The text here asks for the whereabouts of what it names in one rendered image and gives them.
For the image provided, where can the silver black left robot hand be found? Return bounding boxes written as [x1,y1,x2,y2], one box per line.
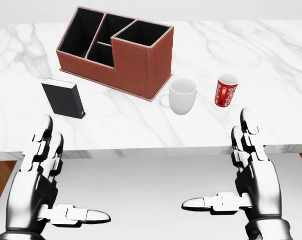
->
[5,114,112,234]

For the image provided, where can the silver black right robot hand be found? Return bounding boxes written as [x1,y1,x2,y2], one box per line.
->
[181,107,284,222]

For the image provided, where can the red patterned mug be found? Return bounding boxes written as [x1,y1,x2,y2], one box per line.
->
[214,73,239,109]

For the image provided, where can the white mug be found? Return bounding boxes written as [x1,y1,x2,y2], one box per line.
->
[159,77,198,116]

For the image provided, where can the red-brown desk caddy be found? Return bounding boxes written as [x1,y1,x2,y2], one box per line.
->
[56,6,174,102]

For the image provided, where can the black box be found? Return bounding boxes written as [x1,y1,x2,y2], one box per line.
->
[41,78,86,120]

